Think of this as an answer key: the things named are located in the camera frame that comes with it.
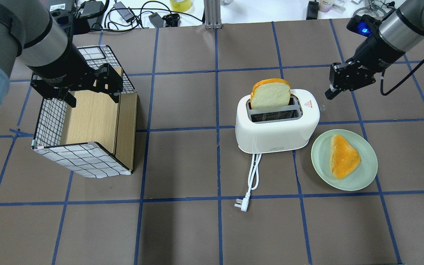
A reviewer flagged white two-slot toaster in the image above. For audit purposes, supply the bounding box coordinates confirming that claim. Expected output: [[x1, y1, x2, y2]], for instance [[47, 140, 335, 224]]
[[234, 89, 320, 154]]

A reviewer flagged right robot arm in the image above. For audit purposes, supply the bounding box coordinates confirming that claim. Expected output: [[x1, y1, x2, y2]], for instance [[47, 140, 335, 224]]
[[325, 0, 424, 100]]

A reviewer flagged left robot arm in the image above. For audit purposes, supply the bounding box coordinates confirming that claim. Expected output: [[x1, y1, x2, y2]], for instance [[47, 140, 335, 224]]
[[0, 0, 123, 107]]

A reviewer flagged black power adapter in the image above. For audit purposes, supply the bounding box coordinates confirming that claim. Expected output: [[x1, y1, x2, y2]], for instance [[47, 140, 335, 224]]
[[113, 1, 135, 22]]

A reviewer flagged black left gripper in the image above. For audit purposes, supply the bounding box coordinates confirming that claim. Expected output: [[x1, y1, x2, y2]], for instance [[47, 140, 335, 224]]
[[30, 47, 123, 108]]

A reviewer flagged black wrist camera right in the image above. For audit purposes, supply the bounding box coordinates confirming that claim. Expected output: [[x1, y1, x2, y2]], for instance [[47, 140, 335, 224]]
[[346, 15, 382, 37]]

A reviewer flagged orange bread on plate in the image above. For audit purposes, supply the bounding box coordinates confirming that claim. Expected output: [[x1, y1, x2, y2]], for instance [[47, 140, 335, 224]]
[[329, 134, 361, 180]]

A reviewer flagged yellow tape roll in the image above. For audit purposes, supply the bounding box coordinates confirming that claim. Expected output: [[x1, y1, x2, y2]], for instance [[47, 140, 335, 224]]
[[169, 0, 193, 13]]

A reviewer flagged wire basket with wood panels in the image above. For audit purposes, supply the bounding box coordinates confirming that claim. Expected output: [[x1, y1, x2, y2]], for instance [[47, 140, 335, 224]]
[[31, 45, 138, 178]]

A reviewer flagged white toaster power cord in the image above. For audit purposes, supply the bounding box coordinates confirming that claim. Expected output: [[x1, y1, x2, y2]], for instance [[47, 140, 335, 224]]
[[234, 153, 263, 212]]

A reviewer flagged toast slice in toaster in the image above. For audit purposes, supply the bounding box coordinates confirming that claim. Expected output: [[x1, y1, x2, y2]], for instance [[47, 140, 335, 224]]
[[250, 78, 292, 109]]

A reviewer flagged aluminium frame post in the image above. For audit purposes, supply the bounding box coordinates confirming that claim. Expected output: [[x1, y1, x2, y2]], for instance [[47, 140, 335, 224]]
[[204, 0, 222, 29]]

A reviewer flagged light green plate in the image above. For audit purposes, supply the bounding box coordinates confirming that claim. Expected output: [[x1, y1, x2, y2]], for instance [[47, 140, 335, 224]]
[[311, 129, 378, 191]]

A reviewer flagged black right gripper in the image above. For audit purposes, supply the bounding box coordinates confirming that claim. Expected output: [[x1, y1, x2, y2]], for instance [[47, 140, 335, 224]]
[[325, 35, 405, 100]]

